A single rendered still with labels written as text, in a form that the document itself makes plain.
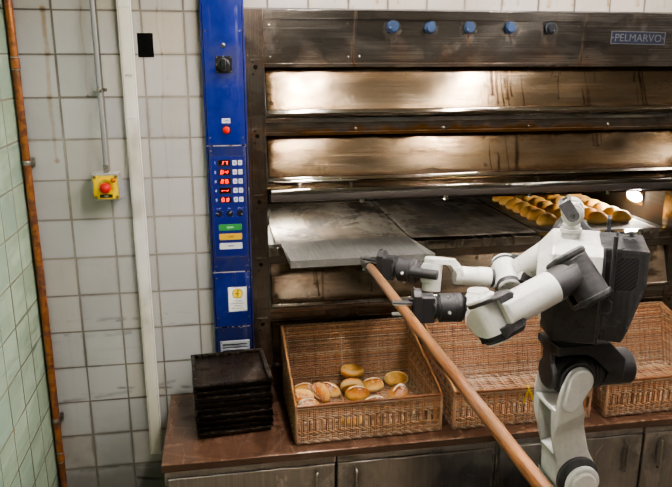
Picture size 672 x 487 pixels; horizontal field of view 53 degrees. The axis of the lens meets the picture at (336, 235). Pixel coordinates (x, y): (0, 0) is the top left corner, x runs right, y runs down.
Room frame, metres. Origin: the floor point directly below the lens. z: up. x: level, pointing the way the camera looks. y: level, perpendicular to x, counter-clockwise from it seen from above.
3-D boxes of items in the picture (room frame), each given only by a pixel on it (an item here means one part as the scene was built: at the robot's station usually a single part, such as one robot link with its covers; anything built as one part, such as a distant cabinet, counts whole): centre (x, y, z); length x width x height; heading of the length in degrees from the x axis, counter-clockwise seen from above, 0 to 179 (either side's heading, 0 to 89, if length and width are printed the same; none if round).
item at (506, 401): (2.55, -0.67, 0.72); 0.56 x 0.49 x 0.28; 99
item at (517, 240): (2.83, -0.61, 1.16); 1.80 x 0.06 x 0.04; 100
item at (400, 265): (2.32, -0.21, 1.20); 0.12 x 0.10 x 0.13; 66
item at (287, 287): (2.81, -0.61, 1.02); 1.79 x 0.11 x 0.19; 100
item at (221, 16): (3.55, 0.58, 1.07); 1.93 x 0.16 x 2.15; 10
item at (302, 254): (2.60, -0.07, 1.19); 0.55 x 0.36 x 0.03; 100
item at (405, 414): (2.45, -0.08, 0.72); 0.56 x 0.49 x 0.28; 101
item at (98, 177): (2.52, 0.86, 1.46); 0.10 x 0.07 x 0.10; 100
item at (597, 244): (1.94, -0.76, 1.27); 0.34 x 0.30 x 0.36; 162
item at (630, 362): (1.97, -0.79, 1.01); 0.28 x 0.13 x 0.18; 101
